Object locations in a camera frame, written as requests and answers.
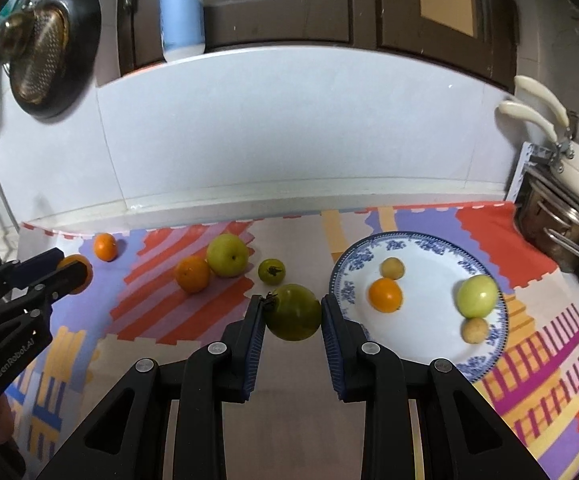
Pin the blue patterned white plate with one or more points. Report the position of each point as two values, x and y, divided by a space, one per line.
419 340

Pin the colourful foam puzzle mat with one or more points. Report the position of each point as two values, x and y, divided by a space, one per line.
289 235

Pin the orange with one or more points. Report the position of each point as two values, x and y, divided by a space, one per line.
193 274
105 246
385 294
84 282

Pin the stainless steel pot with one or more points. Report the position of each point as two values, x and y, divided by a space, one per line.
554 230

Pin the small yellow round fruit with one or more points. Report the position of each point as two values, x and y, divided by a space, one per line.
392 267
474 330

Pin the white pump lotion bottle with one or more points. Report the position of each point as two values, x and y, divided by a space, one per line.
182 15

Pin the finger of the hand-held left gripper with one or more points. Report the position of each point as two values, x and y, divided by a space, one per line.
44 296
42 261

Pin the dark perforated frying pan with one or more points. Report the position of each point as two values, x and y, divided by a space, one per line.
69 60

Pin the dark wooden window frame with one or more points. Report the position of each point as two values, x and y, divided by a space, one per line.
364 5

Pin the small green tomato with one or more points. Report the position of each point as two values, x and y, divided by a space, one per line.
271 271
294 315

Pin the large green apple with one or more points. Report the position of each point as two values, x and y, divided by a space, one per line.
227 255
477 296

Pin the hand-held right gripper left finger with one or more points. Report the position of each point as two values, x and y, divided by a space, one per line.
253 347

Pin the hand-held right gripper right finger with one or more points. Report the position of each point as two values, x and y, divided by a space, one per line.
333 350

